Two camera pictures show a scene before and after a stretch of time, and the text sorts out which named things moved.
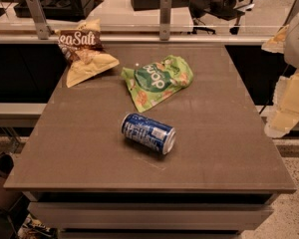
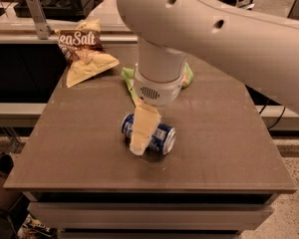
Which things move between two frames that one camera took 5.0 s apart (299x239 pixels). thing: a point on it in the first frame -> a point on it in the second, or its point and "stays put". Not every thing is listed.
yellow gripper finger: x=290 y=104 -> x=147 y=119
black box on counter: x=72 y=7 stays put
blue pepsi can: x=150 y=133 stays put
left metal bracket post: x=43 y=29 stays put
